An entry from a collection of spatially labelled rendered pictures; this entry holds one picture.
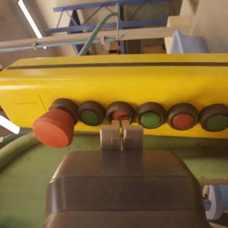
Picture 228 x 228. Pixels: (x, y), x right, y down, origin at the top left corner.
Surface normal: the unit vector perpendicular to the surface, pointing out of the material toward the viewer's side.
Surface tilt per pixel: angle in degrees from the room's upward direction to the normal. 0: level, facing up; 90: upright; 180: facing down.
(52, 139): 86
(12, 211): 90
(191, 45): 100
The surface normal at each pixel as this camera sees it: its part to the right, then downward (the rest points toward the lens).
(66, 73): -0.09, -0.77
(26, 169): -0.11, -0.46
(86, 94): -0.16, 0.64
